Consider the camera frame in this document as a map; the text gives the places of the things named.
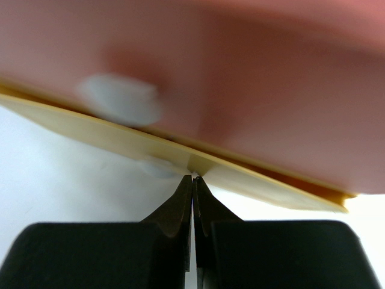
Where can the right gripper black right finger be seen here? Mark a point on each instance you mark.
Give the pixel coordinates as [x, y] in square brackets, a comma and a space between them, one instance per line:
[233, 253]

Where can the orange drawer organizer box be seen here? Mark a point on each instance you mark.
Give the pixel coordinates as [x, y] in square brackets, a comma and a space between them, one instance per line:
[296, 85]

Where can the yellow drawer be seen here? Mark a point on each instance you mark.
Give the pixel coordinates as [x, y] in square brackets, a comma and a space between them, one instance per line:
[139, 145]

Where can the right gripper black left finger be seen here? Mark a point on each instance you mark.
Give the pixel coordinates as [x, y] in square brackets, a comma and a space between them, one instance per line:
[152, 253]

